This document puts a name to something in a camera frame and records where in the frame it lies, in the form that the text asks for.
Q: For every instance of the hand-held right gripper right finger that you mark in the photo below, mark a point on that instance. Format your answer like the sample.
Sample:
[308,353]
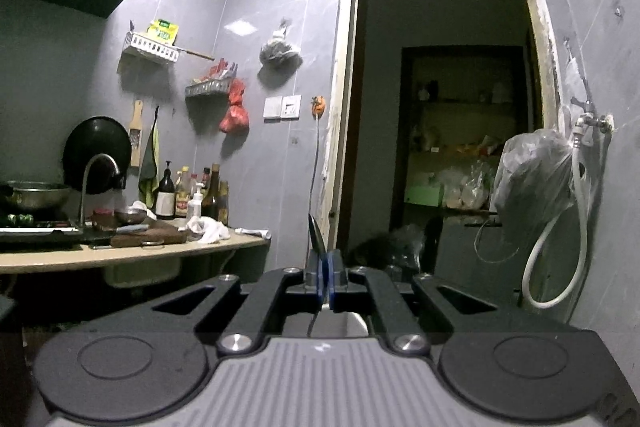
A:
[334,282]

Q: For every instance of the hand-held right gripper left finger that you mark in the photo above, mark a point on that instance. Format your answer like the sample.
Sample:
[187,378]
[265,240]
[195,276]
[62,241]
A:
[312,279]

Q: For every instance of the large metal spoon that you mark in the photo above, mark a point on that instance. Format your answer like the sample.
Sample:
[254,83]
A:
[316,234]

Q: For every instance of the black garbage bag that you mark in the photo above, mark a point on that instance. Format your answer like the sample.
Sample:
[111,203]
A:
[395,242]

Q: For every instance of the white cloth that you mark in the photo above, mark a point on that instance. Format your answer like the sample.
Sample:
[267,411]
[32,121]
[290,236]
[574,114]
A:
[210,229]

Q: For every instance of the green box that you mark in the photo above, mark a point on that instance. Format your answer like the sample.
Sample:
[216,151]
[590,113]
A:
[422,196]

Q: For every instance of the grey cabinet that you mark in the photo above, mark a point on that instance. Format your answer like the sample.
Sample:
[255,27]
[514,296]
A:
[465,257]

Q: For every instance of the wooden cutting board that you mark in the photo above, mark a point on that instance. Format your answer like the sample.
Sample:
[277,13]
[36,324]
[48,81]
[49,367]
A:
[160,235]

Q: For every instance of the pile of plastic food bags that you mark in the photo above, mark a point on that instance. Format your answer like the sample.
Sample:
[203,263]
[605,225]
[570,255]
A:
[470,192]

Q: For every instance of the beige kitchen counter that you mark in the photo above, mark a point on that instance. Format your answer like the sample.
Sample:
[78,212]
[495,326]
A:
[150,254]

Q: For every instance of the row of condiment bottles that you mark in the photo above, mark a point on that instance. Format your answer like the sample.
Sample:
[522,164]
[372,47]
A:
[165,202]

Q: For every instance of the red plastic bag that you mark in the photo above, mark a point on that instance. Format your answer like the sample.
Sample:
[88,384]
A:
[235,117]

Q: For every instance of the small steel bowl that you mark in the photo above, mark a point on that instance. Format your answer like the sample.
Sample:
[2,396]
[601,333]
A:
[131,216]

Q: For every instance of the green hanging cloth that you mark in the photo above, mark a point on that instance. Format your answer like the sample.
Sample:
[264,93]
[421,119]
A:
[149,167]

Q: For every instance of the wooden shelf unit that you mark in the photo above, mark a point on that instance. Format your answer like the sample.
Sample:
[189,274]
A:
[465,102]

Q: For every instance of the wooden grater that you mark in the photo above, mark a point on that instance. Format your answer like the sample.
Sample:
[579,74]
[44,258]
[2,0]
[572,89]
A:
[136,142]

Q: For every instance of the large clear plastic bag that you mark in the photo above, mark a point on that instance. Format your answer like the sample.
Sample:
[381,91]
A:
[535,177]

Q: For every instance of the red packets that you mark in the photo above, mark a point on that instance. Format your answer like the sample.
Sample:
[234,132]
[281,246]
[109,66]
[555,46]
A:
[220,72]

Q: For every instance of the metal sink faucet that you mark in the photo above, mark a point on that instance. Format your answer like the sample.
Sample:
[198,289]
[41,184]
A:
[83,197]

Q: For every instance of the black wok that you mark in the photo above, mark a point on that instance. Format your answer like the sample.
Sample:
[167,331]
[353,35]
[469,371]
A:
[95,137]

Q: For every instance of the black stove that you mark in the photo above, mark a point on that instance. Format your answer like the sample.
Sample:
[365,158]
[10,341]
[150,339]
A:
[50,238]

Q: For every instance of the steel pot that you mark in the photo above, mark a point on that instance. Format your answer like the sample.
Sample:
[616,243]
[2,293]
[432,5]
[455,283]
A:
[35,197]

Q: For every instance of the small clear plastic bag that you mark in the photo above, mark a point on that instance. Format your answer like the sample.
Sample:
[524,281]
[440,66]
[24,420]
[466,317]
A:
[572,74]

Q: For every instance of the orange wall hook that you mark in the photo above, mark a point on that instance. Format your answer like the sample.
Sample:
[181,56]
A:
[318,106]

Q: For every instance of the white wall socket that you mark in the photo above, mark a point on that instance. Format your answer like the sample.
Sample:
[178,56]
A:
[291,107]

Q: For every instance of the cream door frame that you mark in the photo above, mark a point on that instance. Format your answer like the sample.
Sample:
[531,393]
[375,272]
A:
[340,107]

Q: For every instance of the white wall switch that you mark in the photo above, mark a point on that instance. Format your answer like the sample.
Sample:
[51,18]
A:
[272,108]

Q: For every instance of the grey wall rack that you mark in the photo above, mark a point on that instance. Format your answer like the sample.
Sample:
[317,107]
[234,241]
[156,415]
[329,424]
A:
[207,89]

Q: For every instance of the white wall rack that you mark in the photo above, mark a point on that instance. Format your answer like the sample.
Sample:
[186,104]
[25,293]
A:
[150,49]

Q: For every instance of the metal wall tap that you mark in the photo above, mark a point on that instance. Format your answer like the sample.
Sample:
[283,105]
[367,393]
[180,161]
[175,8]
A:
[592,119]

